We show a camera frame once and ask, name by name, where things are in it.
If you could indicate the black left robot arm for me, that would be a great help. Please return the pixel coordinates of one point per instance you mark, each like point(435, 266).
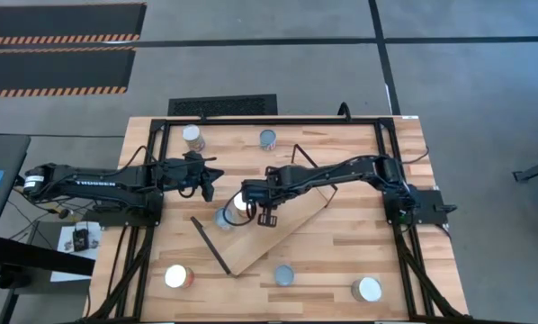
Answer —
point(93, 182)

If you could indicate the large silver-lid tin can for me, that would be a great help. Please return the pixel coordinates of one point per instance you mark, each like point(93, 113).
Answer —
point(176, 276)
point(366, 289)

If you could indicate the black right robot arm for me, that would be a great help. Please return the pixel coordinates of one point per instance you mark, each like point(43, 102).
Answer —
point(332, 173)

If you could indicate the wooden shelf with black brackets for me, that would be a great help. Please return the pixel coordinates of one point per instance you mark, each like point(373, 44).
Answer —
point(260, 238)

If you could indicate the green dotted tin can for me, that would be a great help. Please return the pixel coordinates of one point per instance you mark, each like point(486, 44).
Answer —
point(192, 135)

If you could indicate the black aluminium table frame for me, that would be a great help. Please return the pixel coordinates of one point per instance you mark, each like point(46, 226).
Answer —
point(273, 120)

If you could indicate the black hazard-striped floor mat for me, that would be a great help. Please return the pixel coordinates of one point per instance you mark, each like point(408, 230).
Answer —
point(53, 69)
point(62, 20)

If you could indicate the grey desk top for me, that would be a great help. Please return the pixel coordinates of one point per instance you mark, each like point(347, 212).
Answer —
point(3, 153)

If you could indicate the teal pink corn can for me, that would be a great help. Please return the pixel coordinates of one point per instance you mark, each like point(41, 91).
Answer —
point(284, 275)

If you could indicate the orange slice print can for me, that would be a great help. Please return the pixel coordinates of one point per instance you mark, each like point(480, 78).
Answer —
point(239, 202)

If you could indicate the black floor vent grille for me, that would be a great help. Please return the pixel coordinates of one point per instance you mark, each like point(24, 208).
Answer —
point(221, 105)

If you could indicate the small black device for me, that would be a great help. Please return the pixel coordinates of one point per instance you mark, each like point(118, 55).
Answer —
point(80, 239)

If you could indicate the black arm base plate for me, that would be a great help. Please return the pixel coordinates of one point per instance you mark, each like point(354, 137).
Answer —
point(431, 202)
point(116, 218)

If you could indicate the watermelon print tin can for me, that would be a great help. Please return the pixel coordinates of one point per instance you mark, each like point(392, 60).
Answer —
point(267, 138)

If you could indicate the small blue-lid tin can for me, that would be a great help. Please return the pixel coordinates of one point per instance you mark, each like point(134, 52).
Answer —
point(221, 219)

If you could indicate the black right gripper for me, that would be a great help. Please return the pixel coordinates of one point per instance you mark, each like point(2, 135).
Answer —
point(260, 189)

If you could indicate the black desk crossbar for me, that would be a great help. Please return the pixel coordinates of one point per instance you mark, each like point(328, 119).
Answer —
point(35, 256)

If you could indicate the white paper sheet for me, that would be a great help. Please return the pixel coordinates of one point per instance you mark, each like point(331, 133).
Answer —
point(66, 243)

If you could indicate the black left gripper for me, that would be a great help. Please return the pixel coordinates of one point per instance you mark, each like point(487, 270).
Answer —
point(190, 173)

